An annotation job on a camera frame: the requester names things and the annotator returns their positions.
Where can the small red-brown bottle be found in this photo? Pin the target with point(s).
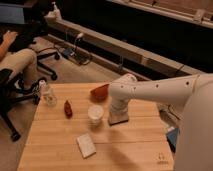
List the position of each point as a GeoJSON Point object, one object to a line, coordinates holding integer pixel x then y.
{"type": "Point", "coordinates": [68, 109]}

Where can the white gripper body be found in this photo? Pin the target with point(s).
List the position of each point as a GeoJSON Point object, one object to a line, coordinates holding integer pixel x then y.
{"type": "Point", "coordinates": [118, 111]}

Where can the seated person's hand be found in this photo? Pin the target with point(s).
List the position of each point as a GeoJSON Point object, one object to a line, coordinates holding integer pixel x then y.
{"type": "Point", "coordinates": [9, 37]}

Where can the clear plastic water bottle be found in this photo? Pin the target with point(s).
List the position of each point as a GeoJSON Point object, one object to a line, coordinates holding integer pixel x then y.
{"type": "Point", "coordinates": [47, 93]}

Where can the black office chair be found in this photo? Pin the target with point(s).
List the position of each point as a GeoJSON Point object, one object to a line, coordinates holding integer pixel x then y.
{"type": "Point", "coordinates": [11, 92]}

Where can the white sponge block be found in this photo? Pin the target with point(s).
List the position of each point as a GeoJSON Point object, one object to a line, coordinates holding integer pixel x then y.
{"type": "Point", "coordinates": [86, 145]}

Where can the seated person's beige leg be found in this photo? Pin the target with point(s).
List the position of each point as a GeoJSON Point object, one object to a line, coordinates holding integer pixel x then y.
{"type": "Point", "coordinates": [23, 61]}

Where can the white paper cup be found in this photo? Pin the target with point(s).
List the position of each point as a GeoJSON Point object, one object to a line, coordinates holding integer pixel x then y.
{"type": "Point", "coordinates": [95, 114]}

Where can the red bowl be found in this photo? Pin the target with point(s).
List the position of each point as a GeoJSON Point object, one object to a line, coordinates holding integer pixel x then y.
{"type": "Point", "coordinates": [100, 93]}

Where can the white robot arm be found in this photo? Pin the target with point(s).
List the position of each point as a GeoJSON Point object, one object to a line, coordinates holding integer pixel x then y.
{"type": "Point", "coordinates": [192, 98]}

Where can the white spray bottle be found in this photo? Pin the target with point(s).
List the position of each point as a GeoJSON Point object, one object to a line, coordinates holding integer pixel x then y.
{"type": "Point", "coordinates": [56, 11]}

